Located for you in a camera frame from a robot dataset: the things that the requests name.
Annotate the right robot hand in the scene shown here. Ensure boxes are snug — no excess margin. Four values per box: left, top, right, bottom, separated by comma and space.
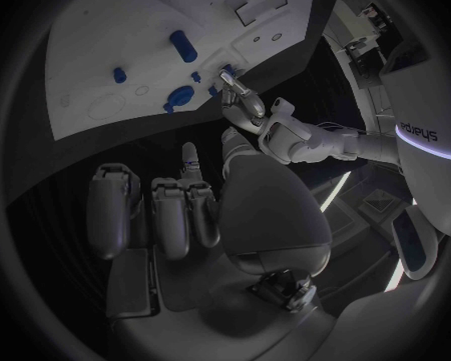
85, 126, 337, 360

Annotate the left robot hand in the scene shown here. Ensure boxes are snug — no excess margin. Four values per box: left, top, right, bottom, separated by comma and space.
218, 68, 268, 136

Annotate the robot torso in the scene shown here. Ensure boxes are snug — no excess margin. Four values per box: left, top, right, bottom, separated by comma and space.
378, 37, 451, 282

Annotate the white cable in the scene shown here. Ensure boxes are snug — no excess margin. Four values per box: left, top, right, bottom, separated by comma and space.
315, 121, 397, 137

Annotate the long blue cylinder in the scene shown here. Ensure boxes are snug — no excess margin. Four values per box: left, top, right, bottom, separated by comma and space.
168, 30, 199, 64

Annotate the cluttered workshop desk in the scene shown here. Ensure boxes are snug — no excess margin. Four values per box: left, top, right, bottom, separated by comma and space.
343, 2, 396, 82

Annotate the white task board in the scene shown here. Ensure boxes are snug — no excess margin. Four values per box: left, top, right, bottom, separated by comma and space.
43, 0, 317, 142

